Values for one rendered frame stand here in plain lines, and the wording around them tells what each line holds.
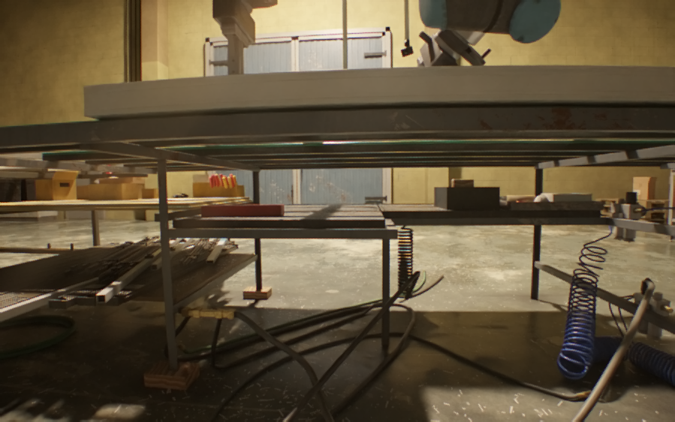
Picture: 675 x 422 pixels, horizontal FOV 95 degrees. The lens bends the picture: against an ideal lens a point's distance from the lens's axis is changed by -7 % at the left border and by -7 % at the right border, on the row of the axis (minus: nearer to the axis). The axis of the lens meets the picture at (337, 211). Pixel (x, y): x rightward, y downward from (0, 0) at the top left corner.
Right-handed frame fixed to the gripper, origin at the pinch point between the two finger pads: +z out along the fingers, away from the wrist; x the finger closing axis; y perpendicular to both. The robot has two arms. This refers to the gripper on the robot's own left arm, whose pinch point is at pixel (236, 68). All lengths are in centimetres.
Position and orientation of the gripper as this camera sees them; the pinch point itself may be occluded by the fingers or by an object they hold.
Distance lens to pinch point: 81.8
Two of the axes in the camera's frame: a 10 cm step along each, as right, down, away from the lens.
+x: -0.9, 0.7, -9.9
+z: 0.1, 10.0, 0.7
